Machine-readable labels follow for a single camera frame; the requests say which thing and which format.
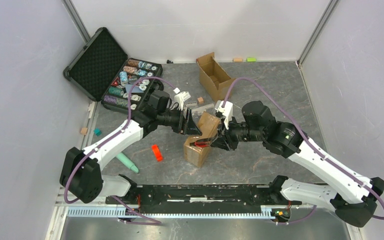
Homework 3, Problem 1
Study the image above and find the red black utility knife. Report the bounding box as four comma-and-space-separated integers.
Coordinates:
191, 138, 212, 148

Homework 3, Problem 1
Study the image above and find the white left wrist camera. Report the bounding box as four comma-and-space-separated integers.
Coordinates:
173, 87, 191, 110

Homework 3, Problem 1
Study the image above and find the mint green marker pen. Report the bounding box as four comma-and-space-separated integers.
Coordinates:
116, 152, 139, 174

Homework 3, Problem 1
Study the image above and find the orange eraser block at wall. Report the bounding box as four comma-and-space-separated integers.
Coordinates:
232, 58, 243, 63

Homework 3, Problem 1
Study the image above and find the black poker chip case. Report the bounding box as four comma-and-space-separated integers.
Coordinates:
63, 27, 164, 113

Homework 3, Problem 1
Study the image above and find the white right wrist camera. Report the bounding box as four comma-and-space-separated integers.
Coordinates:
214, 100, 234, 130

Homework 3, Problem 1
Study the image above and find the clear plastic bag with part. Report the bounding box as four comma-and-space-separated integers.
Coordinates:
191, 103, 215, 115

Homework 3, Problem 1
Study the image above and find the open empty cardboard box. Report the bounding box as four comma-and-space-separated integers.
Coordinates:
196, 52, 235, 102

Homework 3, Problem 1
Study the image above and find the teal small block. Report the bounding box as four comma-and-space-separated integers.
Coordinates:
93, 128, 102, 136

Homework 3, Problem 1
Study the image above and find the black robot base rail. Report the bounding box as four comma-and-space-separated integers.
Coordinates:
120, 184, 301, 214

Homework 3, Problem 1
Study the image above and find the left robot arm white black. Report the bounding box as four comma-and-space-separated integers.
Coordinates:
59, 89, 202, 204

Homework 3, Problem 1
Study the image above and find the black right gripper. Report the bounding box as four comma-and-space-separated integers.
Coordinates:
209, 114, 265, 151

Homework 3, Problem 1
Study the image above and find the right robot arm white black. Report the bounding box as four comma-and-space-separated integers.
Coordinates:
211, 100, 384, 228

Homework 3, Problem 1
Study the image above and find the green eraser block at wall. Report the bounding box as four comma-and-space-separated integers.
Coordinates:
246, 57, 257, 62

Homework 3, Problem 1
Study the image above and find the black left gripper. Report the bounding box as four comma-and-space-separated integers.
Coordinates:
157, 106, 202, 137

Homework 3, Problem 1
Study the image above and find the wooden cube at left edge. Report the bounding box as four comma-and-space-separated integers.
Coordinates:
80, 127, 88, 136

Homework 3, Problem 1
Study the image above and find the small wooden cube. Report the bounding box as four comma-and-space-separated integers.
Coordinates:
197, 97, 204, 104

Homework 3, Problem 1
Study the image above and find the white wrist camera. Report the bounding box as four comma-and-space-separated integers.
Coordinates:
173, 87, 191, 110
214, 100, 234, 130

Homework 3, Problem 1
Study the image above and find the brown cardboard box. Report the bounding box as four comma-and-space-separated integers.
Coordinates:
183, 112, 221, 168

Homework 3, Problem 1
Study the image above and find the orange curved plastic piece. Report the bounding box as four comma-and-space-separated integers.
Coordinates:
151, 144, 163, 162

